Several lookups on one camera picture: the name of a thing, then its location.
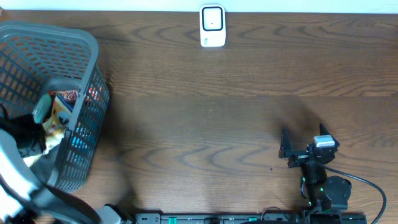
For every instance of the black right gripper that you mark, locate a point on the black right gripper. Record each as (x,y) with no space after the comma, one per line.
(286,151)

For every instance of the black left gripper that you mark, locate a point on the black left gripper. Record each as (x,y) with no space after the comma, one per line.
(32,135)

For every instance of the pale green wipes pack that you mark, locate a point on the pale green wipes pack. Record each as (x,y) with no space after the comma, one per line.
(41,109)

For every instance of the yellow snack bag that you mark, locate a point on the yellow snack bag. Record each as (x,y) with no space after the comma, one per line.
(54,124)

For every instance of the red brown snack packet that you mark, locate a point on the red brown snack packet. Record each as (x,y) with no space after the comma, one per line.
(70,96)

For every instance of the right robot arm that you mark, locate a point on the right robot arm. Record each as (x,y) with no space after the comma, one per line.
(327,195)

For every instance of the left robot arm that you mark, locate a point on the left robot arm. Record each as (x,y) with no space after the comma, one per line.
(24,197)

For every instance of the white barcode scanner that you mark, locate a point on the white barcode scanner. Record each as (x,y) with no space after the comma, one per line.
(212,25)

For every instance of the grey plastic shopping basket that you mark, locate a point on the grey plastic shopping basket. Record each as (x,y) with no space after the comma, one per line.
(39,58)

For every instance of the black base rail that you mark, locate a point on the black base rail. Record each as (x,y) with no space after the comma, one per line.
(277,218)

